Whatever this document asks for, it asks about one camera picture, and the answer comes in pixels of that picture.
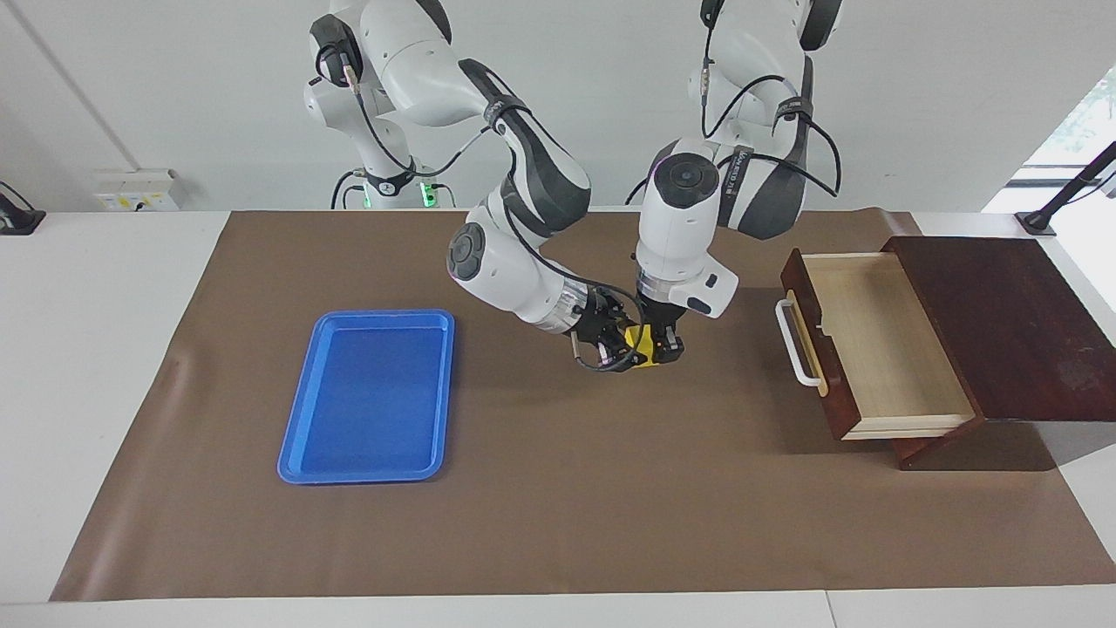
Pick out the yellow cube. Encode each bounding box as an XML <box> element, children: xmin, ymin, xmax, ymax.
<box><xmin>623</xmin><ymin>324</ymin><xmax>657</xmax><ymax>369</ymax></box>

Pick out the wooden drawer with white handle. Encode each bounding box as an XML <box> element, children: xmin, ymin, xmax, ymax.
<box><xmin>775</xmin><ymin>247</ymin><xmax>988</xmax><ymax>441</ymax></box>

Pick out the brown table mat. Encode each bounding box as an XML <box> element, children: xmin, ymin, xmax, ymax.
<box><xmin>50</xmin><ymin>209</ymin><xmax>1116</xmax><ymax>603</ymax></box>

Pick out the blue plastic tray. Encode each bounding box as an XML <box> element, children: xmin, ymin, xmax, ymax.
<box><xmin>277</xmin><ymin>309</ymin><xmax>456</xmax><ymax>486</ymax></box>

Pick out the dark brown wooden cabinet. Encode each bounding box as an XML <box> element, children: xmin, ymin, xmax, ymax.
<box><xmin>881</xmin><ymin>235</ymin><xmax>1116</xmax><ymax>472</ymax></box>

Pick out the bright window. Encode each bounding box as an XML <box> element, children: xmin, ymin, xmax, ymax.
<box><xmin>1024</xmin><ymin>70</ymin><xmax>1116</xmax><ymax>167</ymax></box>

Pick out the black desk clamp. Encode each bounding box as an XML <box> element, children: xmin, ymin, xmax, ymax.
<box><xmin>0</xmin><ymin>181</ymin><xmax>46</xmax><ymax>236</ymax></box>

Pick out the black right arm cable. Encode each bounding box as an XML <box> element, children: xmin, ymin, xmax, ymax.
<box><xmin>318</xmin><ymin>44</ymin><xmax>650</xmax><ymax>374</ymax></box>

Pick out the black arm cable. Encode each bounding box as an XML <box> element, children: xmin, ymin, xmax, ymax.
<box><xmin>318</xmin><ymin>44</ymin><xmax>650</xmax><ymax>374</ymax></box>
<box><xmin>697</xmin><ymin>0</ymin><xmax>843</xmax><ymax>197</ymax></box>

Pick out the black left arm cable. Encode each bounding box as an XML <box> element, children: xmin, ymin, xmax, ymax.
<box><xmin>697</xmin><ymin>0</ymin><xmax>843</xmax><ymax>197</ymax></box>

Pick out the white wall outlet box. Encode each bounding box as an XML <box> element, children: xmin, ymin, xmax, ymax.
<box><xmin>94</xmin><ymin>170</ymin><xmax>180</xmax><ymax>213</ymax></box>

